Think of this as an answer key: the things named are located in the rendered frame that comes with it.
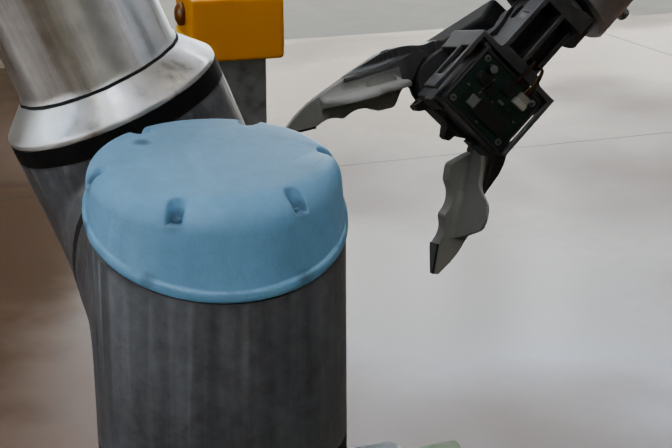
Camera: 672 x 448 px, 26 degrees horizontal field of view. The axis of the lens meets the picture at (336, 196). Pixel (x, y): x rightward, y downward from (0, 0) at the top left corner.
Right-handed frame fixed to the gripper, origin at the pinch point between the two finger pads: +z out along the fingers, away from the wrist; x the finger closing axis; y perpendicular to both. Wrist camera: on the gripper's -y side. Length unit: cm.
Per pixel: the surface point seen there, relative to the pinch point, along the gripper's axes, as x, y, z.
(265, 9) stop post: -3, -82, -20
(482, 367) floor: 111, -215, -18
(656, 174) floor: 172, -351, -120
